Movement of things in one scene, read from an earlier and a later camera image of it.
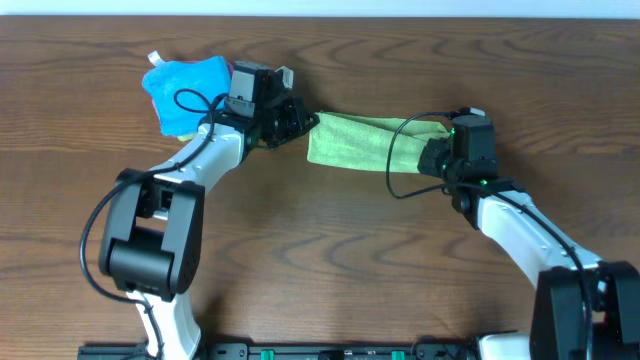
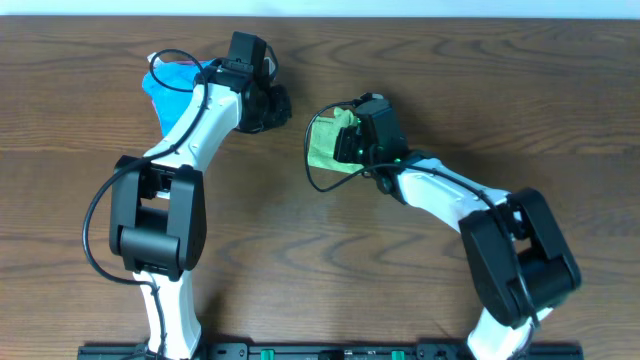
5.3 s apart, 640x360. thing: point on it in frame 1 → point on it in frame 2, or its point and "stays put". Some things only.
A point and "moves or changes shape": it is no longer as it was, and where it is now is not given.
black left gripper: (288, 120) → (276, 107)
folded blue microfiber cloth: (186, 91) stays put
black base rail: (432, 350) stays put
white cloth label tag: (153, 57) stays put
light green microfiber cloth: (362, 141) moves or changes shape
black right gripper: (427, 164) → (343, 150)
